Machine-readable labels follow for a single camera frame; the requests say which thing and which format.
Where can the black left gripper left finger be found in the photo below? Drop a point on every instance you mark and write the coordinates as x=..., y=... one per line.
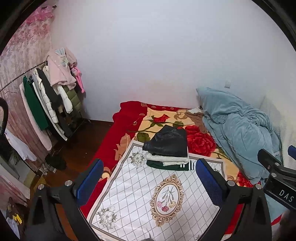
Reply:
x=44, y=222

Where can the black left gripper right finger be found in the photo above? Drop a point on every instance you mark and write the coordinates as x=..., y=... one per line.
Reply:
x=246, y=206

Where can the black leather jacket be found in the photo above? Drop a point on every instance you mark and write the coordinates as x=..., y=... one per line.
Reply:
x=169, y=141

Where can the metal clothes rack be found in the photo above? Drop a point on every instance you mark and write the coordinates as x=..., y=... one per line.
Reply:
x=81, y=120

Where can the white patterned mat cloth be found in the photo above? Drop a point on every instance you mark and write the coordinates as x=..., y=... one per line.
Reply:
x=140, y=202

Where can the light blue quilt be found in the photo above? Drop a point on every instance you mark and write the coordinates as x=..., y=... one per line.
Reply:
x=240, y=130

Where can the white puffer jacket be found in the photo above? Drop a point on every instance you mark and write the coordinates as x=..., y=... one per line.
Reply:
x=68, y=107

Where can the green striped sweater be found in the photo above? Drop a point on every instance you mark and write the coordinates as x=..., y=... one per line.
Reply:
x=179, y=167

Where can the red floral blanket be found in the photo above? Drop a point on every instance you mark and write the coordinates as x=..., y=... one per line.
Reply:
x=139, y=122

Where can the black hanging coat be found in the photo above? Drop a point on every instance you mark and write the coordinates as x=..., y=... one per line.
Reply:
x=53, y=102

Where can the cream white knit garment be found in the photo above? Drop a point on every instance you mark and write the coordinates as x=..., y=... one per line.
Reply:
x=168, y=160

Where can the green hanging garment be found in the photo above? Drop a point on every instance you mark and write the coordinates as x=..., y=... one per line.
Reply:
x=34, y=104

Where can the brown garment on bed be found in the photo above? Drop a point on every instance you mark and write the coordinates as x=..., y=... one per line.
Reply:
x=197, y=119

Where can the pink fluffy coat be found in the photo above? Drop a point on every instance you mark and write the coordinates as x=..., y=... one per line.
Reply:
x=59, y=62

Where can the pink floral curtain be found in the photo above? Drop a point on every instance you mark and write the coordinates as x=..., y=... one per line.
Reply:
x=27, y=48

